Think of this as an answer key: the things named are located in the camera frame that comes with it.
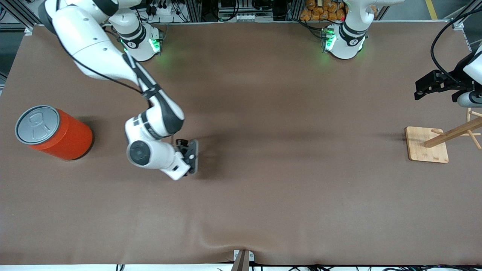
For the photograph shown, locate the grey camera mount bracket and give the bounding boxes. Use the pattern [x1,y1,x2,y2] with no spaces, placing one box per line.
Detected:
[230,249,255,271]

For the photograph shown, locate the brown table cover cloth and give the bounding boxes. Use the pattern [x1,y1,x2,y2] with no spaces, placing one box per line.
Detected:
[0,21,482,266]

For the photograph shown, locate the white power strip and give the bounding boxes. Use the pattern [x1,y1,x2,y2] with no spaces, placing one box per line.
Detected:
[235,13,274,23]

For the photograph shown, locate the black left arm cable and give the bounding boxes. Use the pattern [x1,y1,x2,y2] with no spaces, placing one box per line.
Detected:
[430,8,482,81]

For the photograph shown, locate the orange can with grey lid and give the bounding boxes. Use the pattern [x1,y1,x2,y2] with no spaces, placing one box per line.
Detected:
[15,105,93,161]

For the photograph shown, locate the aluminium frame profile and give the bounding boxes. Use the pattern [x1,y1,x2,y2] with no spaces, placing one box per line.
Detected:
[451,0,482,31]
[0,0,38,37]

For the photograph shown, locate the wooden mug tree stand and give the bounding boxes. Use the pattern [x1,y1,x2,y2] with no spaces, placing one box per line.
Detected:
[405,101,482,164]

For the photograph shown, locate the orange snack bags pile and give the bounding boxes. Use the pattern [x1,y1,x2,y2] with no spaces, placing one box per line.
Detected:
[300,0,348,22]

